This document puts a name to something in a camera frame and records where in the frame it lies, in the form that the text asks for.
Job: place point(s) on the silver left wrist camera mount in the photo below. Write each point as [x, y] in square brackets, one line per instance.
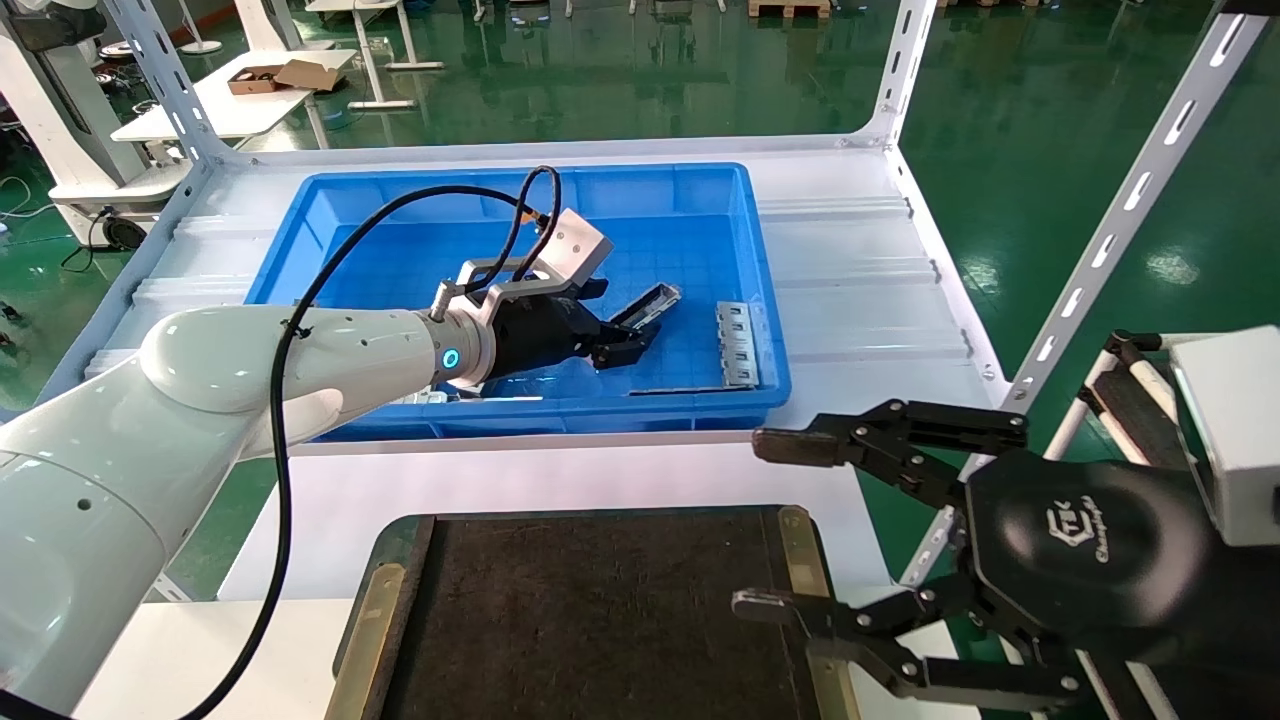
[575, 250]

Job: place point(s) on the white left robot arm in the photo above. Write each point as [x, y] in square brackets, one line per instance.
[150, 450]

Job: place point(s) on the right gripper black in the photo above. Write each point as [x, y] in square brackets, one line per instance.
[1090, 550]

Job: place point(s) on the silver metal bracket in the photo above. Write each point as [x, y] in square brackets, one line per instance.
[430, 397]

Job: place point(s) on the white table with box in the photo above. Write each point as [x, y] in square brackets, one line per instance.
[230, 108]

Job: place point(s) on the thin metal strip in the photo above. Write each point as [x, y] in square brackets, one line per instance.
[690, 390]

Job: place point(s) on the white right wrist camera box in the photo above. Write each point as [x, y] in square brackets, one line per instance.
[1240, 430]

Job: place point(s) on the flat notched metal bracket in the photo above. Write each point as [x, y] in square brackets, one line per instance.
[737, 345]

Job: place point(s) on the blue plastic bin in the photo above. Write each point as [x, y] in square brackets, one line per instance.
[660, 200]

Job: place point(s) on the metal bracket with square holes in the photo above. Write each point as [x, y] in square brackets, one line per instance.
[655, 303]

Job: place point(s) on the white metal shelf rack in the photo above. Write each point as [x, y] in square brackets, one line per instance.
[860, 290]

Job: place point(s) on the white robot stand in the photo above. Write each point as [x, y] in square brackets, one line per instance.
[70, 110]

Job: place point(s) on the white table leg frame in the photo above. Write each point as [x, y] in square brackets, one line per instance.
[375, 60]

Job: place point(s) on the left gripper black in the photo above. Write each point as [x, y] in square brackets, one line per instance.
[540, 335]

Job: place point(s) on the flat open cardboard box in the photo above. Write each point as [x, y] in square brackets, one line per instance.
[305, 73]

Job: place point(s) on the black container with brass edges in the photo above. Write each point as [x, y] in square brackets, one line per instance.
[600, 620]

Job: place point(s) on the white tube cart, black mats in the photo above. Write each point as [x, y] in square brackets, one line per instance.
[1130, 400]

